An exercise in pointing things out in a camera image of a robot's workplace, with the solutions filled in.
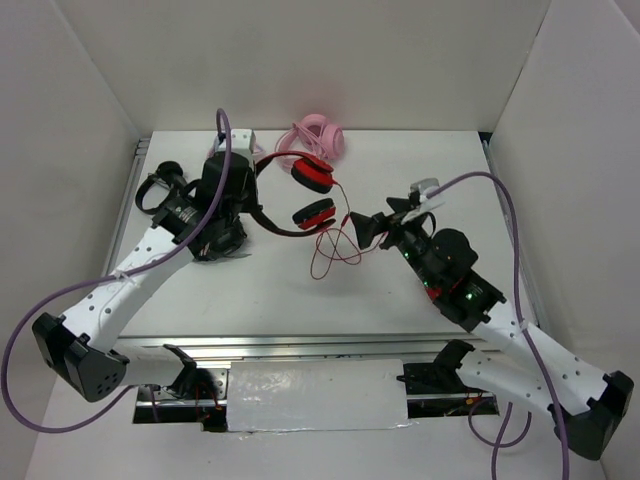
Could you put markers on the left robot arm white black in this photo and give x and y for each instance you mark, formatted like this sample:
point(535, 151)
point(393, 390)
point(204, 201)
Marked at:
point(198, 221)

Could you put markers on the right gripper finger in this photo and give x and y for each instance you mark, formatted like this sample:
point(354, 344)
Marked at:
point(368, 227)
point(400, 206)

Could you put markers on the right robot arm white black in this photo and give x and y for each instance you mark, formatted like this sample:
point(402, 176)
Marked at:
point(579, 400)

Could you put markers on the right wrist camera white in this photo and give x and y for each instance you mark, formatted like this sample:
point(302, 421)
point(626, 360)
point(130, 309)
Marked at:
point(423, 198)

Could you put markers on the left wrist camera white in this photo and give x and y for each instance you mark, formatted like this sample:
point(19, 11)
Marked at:
point(242, 141)

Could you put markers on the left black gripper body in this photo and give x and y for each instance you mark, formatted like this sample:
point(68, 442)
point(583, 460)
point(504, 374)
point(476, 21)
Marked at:
point(244, 201)

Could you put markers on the pink blue cat headphones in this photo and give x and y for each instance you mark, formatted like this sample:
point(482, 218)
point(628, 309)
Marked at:
point(257, 153)

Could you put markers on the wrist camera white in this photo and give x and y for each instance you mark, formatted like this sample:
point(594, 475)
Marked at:
point(423, 198)
point(242, 141)

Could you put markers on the black gaming headset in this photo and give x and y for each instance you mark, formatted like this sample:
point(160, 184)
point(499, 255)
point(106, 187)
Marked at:
point(221, 242)

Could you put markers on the small black headphones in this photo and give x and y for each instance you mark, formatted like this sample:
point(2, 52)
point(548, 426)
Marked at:
point(169, 176)

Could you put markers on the red black headphones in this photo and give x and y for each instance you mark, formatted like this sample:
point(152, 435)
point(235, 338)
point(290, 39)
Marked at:
point(310, 214)

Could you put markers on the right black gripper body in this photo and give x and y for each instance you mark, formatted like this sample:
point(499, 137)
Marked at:
point(409, 236)

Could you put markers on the silver foil sheet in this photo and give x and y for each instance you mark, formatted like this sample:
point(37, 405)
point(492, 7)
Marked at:
point(325, 395)

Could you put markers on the aluminium front rail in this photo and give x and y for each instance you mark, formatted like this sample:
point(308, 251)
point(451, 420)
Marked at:
point(262, 348)

